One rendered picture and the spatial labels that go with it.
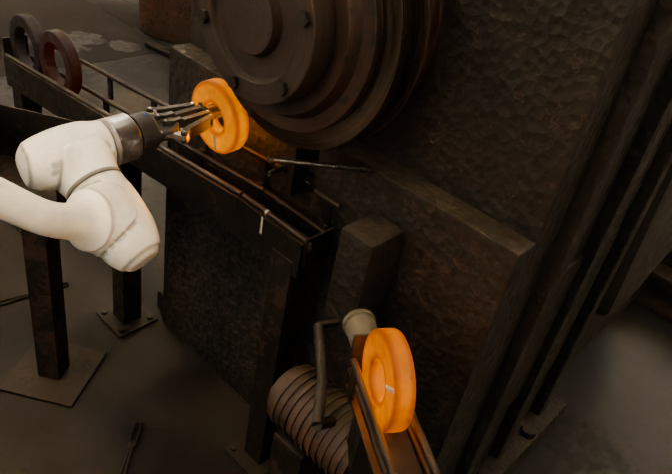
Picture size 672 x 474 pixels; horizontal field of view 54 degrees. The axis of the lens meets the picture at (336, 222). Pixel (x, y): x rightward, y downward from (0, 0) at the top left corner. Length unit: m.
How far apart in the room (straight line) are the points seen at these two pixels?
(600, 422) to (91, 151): 1.64
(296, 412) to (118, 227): 0.45
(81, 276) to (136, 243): 1.16
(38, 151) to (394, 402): 0.70
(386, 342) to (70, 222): 0.51
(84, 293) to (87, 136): 1.06
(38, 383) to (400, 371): 1.21
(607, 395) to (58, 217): 1.76
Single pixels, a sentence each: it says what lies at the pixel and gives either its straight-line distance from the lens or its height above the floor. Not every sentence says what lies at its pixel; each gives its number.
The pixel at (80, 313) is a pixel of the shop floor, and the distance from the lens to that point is 2.15.
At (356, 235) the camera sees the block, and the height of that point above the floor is 0.80.
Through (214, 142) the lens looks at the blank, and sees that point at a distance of 1.43.
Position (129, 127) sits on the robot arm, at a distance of 1.26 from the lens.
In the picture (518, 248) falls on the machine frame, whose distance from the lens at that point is 1.11.
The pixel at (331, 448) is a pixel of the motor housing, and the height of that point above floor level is 0.50.
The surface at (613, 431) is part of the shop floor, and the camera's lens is 2.20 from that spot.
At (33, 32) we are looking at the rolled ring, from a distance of 2.10.
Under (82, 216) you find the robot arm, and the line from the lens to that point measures 1.10.
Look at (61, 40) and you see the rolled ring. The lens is 1.96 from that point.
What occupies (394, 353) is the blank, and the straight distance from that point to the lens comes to 0.97.
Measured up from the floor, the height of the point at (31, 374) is 0.01.
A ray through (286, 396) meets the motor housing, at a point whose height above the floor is 0.52.
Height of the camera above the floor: 1.44
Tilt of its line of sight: 33 degrees down
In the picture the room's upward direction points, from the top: 11 degrees clockwise
